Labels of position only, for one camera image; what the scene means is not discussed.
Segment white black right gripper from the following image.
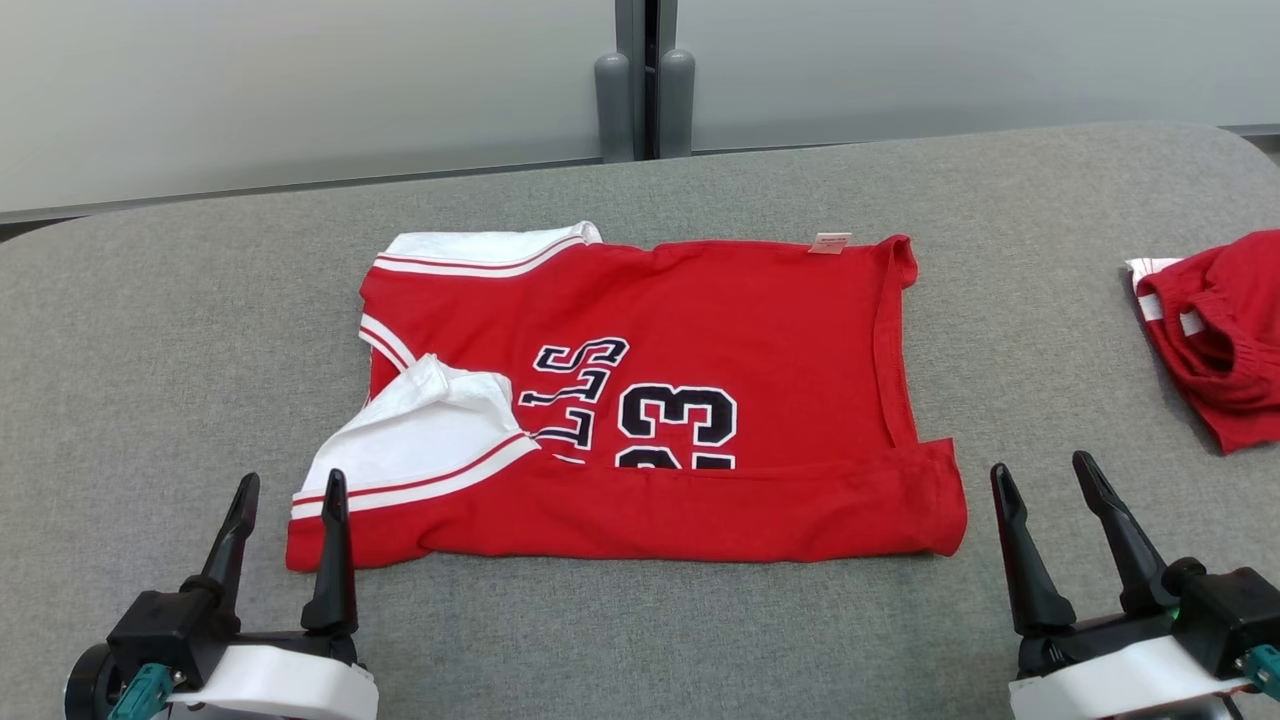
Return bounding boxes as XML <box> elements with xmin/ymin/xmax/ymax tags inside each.
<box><xmin>990</xmin><ymin>450</ymin><xmax>1256</xmax><ymax>720</ymax></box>

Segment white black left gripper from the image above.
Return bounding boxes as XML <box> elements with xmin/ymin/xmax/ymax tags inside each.
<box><xmin>165</xmin><ymin>469</ymin><xmax>381</xmax><ymax>720</ymax></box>

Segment red white basketball shorts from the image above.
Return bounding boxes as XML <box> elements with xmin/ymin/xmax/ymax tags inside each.
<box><xmin>1125</xmin><ymin>230</ymin><xmax>1280</xmax><ymax>456</ymax></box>

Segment red white basketball jersey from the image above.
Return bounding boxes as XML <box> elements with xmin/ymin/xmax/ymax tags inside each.
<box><xmin>286</xmin><ymin>221</ymin><xmax>969</xmax><ymax>573</ymax></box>

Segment teal plug left camera cable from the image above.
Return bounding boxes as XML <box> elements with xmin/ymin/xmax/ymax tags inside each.
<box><xmin>108</xmin><ymin>665</ymin><xmax>177</xmax><ymax>720</ymax></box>

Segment teal plug camera cable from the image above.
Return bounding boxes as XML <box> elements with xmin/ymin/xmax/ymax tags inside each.
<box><xmin>108</xmin><ymin>665</ymin><xmax>177</xmax><ymax>720</ymax></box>
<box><xmin>1237</xmin><ymin>645</ymin><xmax>1280</xmax><ymax>701</ymax></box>

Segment teal plug right camera cable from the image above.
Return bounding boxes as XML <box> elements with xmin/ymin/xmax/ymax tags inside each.
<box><xmin>1237</xmin><ymin>645</ymin><xmax>1280</xmax><ymax>701</ymax></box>

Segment grey cylindrical post foot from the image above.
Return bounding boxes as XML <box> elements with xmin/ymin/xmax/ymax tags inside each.
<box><xmin>657</xmin><ymin>49</ymin><xmax>696</xmax><ymax>159</ymax></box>
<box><xmin>594</xmin><ymin>52</ymin><xmax>635</xmax><ymax>164</ymax></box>

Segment grey partition post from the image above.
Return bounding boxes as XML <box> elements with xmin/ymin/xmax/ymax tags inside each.
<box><xmin>615</xmin><ymin>0</ymin><xmax>679</xmax><ymax>161</ymax></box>

